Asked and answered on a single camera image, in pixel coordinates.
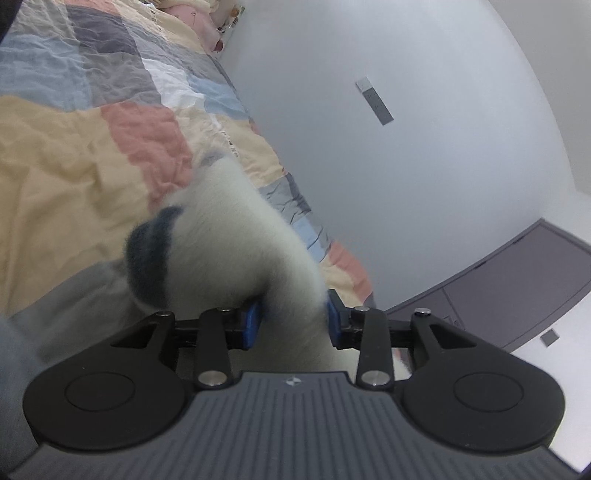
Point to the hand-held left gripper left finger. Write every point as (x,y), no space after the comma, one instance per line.
(251,325)

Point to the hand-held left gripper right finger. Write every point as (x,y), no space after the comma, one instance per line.
(332,323)

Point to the cream striped fuzzy sweater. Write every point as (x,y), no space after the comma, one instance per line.
(231,240)

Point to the grey wardrobe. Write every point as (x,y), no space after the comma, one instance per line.
(508,286)

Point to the pastel patchwork bed sheet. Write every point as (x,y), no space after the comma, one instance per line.
(69,161)

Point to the grey-blue cloth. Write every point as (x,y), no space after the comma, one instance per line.
(14,392)

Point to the polka dot white cloth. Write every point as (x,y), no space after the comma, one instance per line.
(231,16)

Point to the pink printed pillow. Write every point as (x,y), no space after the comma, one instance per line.
(194,18)

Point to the small grey wall socket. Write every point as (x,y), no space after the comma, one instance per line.
(549,338)

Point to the grey wall switch panel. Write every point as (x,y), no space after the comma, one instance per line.
(375,101)

